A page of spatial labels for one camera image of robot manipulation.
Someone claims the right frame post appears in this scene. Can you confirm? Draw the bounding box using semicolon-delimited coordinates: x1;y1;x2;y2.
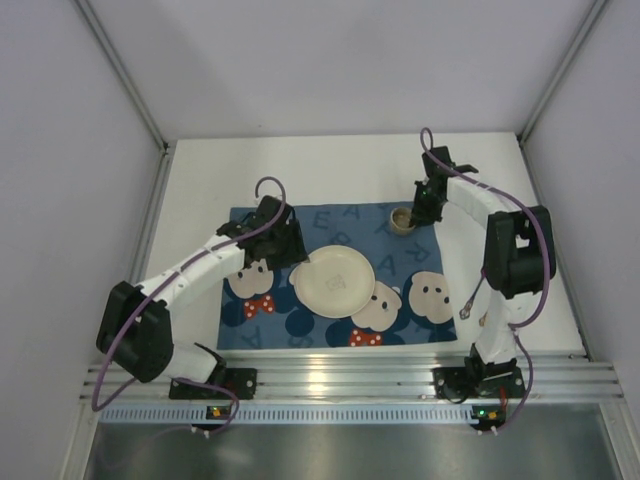
516;0;611;148

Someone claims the left frame post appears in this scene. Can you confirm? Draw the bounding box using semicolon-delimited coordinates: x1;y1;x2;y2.
71;0;169;152

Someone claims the perforated cable duct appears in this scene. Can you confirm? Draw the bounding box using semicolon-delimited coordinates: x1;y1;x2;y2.
99;402;500;425

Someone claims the iridescent purple fork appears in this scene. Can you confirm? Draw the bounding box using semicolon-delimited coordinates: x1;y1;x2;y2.
459;271;486;320

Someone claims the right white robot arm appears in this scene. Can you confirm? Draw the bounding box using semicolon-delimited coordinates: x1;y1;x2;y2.
410;147;556;365

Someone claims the small beige cup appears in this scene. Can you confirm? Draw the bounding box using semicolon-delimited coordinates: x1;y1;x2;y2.
389;207;415;236

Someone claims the cream round plate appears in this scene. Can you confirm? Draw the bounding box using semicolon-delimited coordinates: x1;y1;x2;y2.
289;245;376;319

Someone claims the frame post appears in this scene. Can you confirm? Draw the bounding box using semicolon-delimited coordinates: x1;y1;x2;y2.
71;0;169;152
516;0;611;148

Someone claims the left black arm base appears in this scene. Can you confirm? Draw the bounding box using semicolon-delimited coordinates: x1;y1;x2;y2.
165;343;257;400

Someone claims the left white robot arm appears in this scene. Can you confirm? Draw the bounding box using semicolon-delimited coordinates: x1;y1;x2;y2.
96;196;307;383

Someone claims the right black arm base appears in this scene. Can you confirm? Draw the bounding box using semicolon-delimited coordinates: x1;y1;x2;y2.
433;357;525;404

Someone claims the aluminium rail frame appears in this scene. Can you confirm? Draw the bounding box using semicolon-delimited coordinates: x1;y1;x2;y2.
79;144;624;404

